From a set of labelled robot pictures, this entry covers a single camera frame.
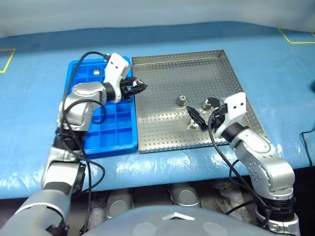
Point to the perforated steel tray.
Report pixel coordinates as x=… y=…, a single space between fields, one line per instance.
x=160 y=98

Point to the silver robot torso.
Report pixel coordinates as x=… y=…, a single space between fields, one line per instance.
x=147 y=221

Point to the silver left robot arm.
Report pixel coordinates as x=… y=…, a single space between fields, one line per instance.
x=86 y=94

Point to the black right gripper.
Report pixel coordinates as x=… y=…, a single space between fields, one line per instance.
x=218 y=119

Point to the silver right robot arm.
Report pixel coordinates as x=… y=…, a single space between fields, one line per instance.
x=258 y=147

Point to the small metal roller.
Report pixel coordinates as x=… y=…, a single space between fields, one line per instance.
x=97 y=72
x=135 y=83
x=205 y=105
x=193 y=125
x=181 y=100

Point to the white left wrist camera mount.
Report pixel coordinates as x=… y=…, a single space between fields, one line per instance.
x=116 y=66

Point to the blue plastic compartment tray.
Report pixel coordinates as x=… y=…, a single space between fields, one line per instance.
x=108 y=137

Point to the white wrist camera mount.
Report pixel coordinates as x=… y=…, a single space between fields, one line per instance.
x=116 y=66
x=236 y=104

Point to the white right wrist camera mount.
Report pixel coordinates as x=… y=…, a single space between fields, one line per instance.
x=236 y=104

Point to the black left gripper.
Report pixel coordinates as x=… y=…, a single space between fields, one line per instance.
x=125 y=89

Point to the blue plastic table cover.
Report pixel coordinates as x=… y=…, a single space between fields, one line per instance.
x=37 y=103

